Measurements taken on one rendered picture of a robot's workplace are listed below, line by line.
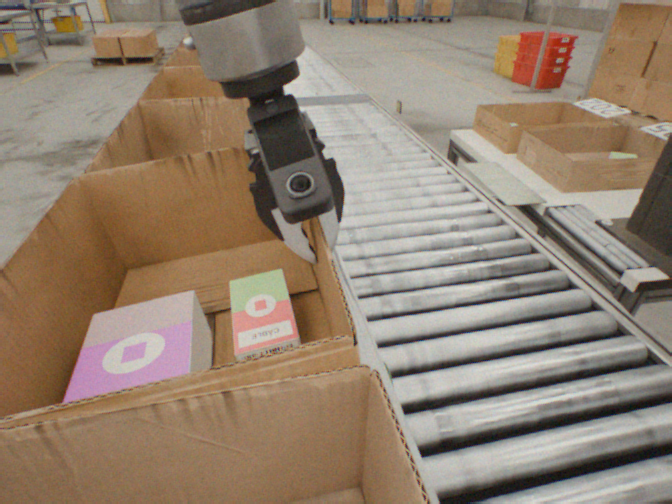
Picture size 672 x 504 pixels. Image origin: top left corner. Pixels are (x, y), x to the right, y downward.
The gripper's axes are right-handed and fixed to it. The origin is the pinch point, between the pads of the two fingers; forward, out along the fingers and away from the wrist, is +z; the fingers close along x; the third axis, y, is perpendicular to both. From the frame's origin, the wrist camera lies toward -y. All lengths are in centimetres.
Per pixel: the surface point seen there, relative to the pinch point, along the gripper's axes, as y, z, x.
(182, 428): -19.7, -4.5, 12.1
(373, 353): -5.4, 12.5, -2.5
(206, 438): -19.7, -2.6, 11.3
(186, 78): 98, -6, 21
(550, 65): 462, 161, -364
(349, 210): 56, 30, -11
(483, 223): 43, 38, -43
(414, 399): -2.6, 29.3, -6.8
